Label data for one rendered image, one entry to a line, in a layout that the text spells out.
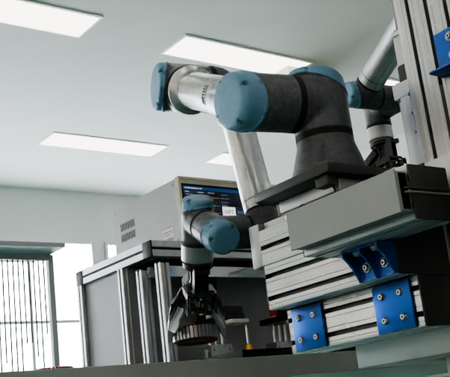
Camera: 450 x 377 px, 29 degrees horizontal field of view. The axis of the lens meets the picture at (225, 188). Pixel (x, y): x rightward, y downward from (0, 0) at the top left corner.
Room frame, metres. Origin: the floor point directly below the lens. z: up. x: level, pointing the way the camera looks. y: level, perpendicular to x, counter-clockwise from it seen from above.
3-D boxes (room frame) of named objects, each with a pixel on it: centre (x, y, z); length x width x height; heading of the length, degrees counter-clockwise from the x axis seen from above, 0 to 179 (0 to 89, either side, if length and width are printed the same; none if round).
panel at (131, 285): (2.66, 0.05, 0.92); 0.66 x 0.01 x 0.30; 129
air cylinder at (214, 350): (2.50, 0.08, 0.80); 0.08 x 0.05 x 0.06; 129
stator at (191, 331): (2.10, 0.11, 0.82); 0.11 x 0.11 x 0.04
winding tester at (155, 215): (2.72, 0.08, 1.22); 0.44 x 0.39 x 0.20; 129
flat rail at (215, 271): (2.54, -0.04, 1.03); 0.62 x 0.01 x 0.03; 129
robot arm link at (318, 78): (1.65, -0.20, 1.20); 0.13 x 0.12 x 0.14; 116
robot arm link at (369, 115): (2.45, -0.48, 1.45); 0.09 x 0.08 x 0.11; 29
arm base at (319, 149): (1.65, -0.21, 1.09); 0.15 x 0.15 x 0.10
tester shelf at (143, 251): (2.71, 0.09, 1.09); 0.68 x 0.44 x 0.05; 129
